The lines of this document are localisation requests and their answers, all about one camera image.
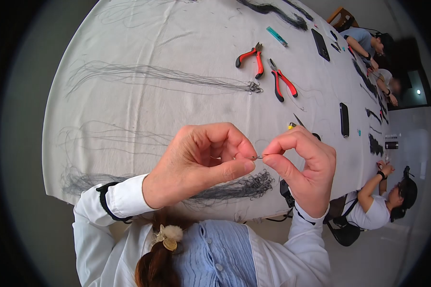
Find person's left hand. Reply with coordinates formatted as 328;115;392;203
143;122;258;210

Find person's right hand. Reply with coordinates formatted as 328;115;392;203
262;126;337;219

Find person's left index finger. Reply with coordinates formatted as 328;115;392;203
181;122;258;160

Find person's right middle finger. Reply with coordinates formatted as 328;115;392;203
284;126;318;140

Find person's right thumb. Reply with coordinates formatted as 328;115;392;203
263;154;306;196

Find person's right index finger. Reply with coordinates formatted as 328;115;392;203
262;131;331;158

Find person's left thumb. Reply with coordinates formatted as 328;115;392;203
199;159;256;185

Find thick bundle of looped strands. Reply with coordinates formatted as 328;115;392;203
61;169;276;209

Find black wrist band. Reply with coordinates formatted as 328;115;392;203
279;179;318;226
96;182;134;225

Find small black phone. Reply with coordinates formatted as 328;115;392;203
339;102;350;138

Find black hair piece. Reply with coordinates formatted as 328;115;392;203
368;133;385;157
365;108;383;126
352;58;380;98

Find long bundle of looped strands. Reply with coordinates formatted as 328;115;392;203
66;60;263;97

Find person's body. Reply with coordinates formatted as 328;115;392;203
73;210;332;287

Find large black phone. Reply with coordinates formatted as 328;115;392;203
311;28;331;62

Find black chair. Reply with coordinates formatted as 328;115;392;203
324;215;362;248

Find teal lighter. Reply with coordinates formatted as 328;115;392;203
266;26;288;47

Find white tablecloth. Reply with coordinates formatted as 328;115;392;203
41;0;392;224

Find thick black hair tress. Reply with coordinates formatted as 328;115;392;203
236;0;315;31

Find wooden chair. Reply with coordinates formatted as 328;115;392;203
326;6;360;33

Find black screen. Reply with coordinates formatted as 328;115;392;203
387;67;431;111

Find loose thin hair strands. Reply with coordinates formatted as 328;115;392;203
57;121;175;156

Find yellow handled metal tool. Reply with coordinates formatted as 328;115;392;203
287;113;322;141

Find red handled flat nose pliers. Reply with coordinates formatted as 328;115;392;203
267;58;298;103

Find red handled cutting pliers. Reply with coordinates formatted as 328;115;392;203
236;42;265;80

